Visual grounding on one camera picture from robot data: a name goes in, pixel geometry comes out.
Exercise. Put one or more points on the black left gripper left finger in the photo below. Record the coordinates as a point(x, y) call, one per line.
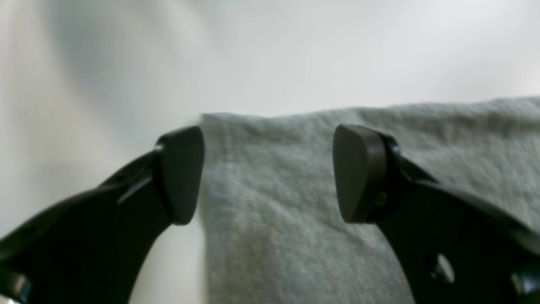
point(90, 248)

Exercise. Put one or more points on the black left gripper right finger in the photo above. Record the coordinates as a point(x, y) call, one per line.
point(453, 247)

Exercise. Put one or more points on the grey T-shirt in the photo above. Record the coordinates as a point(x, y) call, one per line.
point(275, 233)

